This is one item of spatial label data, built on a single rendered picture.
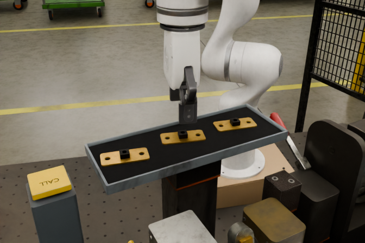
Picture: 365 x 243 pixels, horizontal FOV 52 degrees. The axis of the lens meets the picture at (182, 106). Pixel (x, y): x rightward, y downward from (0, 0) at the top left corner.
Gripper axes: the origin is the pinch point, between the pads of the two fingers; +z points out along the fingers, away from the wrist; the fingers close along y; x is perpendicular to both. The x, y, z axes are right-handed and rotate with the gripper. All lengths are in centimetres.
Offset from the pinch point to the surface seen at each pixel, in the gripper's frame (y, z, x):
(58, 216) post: 11.5, 12.0, -22.7
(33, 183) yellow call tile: 8.7, 6.8, -26.0
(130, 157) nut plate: 4.9, 6.6, -10.3
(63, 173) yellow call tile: 7.2, 6.8, -21.5
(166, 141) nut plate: 1.2, 6.6, -3.3
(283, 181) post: 9.4, 12.9, 17.3
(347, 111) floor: -200, 123, 190
